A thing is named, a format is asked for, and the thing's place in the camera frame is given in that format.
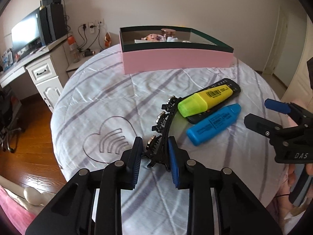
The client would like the black hair clip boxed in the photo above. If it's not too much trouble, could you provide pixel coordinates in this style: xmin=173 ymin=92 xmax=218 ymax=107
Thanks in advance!
xmin=142 ymin=96 xmax=183 ymax=171

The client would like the blue highlighter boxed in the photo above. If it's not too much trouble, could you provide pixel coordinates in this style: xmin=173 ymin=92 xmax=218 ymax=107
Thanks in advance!
xmin=186 ymin=103 xmax=241 ymax=146

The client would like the yellow highlighter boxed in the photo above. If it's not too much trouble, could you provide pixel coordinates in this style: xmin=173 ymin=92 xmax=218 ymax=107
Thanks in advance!
xmin=178 ymin=84 xmax=233 ymax=118

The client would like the colourful block figure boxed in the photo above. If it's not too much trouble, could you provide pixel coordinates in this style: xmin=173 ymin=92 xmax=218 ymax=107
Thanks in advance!
xmin=141 ymin=33 xmax=166 ymax=42

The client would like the rose gold lidded jar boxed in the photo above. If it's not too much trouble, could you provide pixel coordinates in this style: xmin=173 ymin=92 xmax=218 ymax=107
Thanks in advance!
xmin=161 ymin=28 xmax=176 ymax=39

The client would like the person's right hand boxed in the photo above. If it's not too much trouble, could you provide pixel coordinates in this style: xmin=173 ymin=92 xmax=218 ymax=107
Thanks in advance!
xmin=287 ymin=164 xmax=312 ymax=215

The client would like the white striped quilt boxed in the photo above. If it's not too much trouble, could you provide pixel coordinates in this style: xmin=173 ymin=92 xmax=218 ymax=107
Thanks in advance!
xmin=50 ymin=44 xmax=289 ymax=235

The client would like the pink box with dark rim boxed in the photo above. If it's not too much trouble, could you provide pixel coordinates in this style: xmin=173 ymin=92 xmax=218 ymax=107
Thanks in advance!
xmin=119 ymin=25 xmax=234 ymax=74

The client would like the white bedside cabinet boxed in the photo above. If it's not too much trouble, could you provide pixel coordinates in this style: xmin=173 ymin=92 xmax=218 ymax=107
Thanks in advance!
xmin=66 ymin=49 xmax=100 ymax=78

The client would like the white desk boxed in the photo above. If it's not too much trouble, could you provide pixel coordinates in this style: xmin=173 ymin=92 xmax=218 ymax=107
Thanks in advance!
xmin=1 ymin=35 xmax=70 ymax=111

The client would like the pink pillow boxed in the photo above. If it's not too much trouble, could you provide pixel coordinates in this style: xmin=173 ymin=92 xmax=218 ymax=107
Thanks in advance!
xmin=1 ymin=187 xmax=36 ymax=234

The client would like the orange capped bottle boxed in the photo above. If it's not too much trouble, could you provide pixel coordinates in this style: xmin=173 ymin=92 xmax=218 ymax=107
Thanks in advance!
xmin=67 ymin=36 xmax=80 ymax=63

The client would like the black office chair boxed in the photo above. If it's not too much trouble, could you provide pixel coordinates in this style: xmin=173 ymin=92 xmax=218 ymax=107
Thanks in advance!
xmin=1 ymin=89 xmax=24 ymax=153

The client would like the black computer tower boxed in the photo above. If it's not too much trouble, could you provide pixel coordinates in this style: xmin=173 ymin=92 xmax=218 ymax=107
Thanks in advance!
xmin=38 ymin=4 xmax=67 ymax=46

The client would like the computer monitor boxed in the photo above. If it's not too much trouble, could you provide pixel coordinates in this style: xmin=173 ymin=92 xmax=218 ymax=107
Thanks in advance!
xmin=11 ymin=9 xmax=42 ymax=59

